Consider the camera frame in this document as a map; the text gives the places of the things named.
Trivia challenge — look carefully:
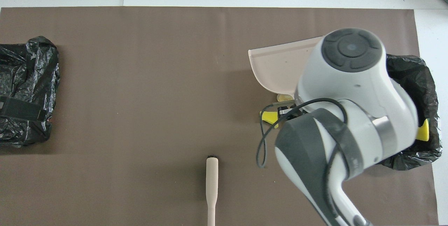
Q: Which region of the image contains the yellow sponge piece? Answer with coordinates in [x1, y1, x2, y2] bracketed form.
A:
[259, 111, 280, 129]
[415, 118, 430, 142]

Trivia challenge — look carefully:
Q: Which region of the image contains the beige plastic dustpan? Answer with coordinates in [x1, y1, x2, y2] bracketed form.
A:
[248, 36, 324, 95]

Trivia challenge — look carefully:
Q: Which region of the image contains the beige hand brush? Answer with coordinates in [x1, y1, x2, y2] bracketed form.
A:
[206, 155, 219, 226]

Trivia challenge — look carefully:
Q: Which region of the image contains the black bag lined bin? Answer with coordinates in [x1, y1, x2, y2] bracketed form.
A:
[380, 54, 442, 171]
[0, 36, 61, 148]

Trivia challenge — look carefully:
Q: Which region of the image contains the brown table mat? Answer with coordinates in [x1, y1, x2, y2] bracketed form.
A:
[0, 7, 440, 226]

